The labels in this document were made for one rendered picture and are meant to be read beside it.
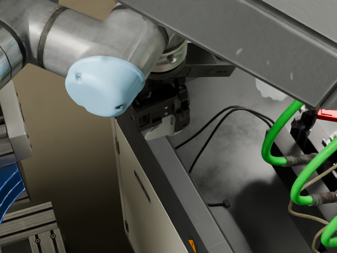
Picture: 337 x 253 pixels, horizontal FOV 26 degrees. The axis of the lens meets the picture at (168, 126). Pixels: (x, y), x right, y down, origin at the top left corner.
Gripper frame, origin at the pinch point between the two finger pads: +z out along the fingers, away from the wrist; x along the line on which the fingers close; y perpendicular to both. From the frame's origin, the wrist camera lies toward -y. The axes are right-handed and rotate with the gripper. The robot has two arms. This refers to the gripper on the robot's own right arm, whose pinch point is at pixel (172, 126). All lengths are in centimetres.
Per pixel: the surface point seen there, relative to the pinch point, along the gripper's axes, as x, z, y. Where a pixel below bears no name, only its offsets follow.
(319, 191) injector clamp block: 11.0, 24.2, -24.6
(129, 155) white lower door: -24, 49, -2
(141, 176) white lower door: -18, 48, -2
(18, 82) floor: -109, 122, 7
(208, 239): 9.2, 27.2, -2.9
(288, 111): 8.6, -6.0, -14.7
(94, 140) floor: -74, 122, -8
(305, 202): 17.0, 9.0, -15.0
